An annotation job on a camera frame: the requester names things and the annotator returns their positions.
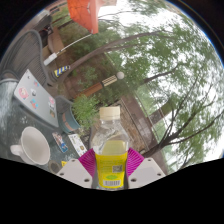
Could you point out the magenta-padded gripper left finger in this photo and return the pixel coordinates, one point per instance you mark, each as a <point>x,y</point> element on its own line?
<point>75,171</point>

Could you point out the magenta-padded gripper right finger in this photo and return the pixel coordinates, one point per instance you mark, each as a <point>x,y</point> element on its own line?
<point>146,171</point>

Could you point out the clear bottle with yellow label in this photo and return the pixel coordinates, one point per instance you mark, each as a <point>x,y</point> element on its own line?
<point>110,163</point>

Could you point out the white sticker sheet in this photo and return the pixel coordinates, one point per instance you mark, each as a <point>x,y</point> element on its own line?
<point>77,145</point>

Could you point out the colourful small card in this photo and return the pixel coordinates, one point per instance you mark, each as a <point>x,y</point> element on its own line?
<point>60,142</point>

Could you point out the white cup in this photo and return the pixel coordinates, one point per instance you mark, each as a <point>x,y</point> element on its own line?
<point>33,145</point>

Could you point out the tree with forked trunk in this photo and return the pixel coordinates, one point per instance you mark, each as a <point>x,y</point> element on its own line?
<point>180,135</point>

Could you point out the green plant in teal pot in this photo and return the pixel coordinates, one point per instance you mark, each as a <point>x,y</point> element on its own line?
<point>85,110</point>

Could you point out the silver laptop with stickers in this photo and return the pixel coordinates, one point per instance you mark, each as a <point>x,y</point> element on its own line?
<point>35,96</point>

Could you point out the blue yellow striped cone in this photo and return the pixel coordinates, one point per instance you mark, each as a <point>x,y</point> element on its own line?
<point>62,70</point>

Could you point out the tree with slanted trunk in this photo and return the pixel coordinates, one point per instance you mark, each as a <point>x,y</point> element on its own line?
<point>110,46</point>

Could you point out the wooden bench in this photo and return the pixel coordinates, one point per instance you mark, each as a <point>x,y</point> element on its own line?
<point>55,40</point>

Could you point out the orange patio umbrella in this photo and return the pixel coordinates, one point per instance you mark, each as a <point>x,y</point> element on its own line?
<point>85,13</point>

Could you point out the globe lamp post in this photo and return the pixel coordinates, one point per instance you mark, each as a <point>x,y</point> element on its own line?
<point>100,85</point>

